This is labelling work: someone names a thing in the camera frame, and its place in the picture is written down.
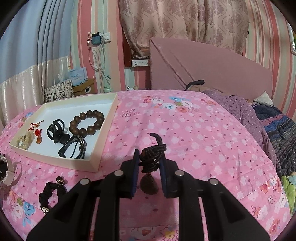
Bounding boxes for white satin curtain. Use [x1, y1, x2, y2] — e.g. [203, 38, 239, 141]
[1, 56, 70, 129]

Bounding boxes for white hanging cables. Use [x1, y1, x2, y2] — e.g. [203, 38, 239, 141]
[87, 44, 112, 92]

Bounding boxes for pink headboard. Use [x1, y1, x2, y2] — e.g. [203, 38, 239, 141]
[149, 38, 273, 99]

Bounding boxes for black braided bracelet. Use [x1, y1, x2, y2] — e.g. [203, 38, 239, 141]
[38, 176, 68, 215]

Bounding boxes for white strap rose-gold watch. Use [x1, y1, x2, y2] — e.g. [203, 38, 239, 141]
[1, 154, 15, 186]

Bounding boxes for white shallow jewelry box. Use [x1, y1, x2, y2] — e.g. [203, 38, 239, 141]
[10, 93, 118, 173]

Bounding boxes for pink floral bedsheet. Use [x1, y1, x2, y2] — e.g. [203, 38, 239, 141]
[1, 91, 291, 240]

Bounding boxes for purple dotted blanket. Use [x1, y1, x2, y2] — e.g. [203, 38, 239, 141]
[203, 89, 280, 174]

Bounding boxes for brown wooden bead bracelet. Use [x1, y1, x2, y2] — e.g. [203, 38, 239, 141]
[69, 110, 105, 137]

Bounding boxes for black white patterned bag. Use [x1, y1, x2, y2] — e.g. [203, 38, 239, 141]
[44, 80, 74, 103]

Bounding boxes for black cord brown pendant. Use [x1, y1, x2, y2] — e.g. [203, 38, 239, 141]
[138, 133, 167, 195]

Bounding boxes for white small pillow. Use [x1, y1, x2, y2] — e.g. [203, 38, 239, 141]
[253, 91, 274, 107]

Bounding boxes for brown cardboard box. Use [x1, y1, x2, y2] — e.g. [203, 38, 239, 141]
[73, 79, 95, 96]

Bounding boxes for black leather cord bracelet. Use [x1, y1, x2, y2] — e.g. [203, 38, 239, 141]
[58, 134, 87, 160]

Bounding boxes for white power strip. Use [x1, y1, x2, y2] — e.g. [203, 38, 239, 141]
[132, 59, 149, 68]

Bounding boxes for wall socket with blue charger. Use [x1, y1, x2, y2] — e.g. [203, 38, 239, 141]
[87, 32, 111, 47]

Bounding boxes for dark patterned blanket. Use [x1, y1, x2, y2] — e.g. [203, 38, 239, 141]
[252, 104, 295, 177]

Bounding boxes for red knot amber pendant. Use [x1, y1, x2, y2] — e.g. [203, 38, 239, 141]
[34, 129, 42, 144]

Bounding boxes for pink patterned curtain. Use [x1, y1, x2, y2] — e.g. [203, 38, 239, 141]
[118, 0, 249, 58]

